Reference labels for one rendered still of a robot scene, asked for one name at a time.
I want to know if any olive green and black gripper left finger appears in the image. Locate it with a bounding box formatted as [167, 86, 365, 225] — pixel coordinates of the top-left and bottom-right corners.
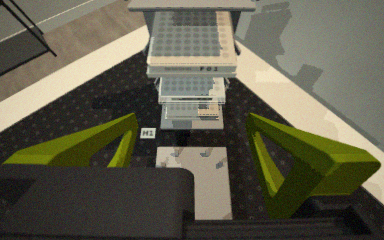
[2, 113, 138, 167]

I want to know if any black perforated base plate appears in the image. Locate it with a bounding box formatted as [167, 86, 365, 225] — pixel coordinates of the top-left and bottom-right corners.
[0, 50, 384, 235]

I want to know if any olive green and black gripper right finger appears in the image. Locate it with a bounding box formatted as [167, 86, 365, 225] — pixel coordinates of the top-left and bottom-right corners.
[245, 113, 381, 219]

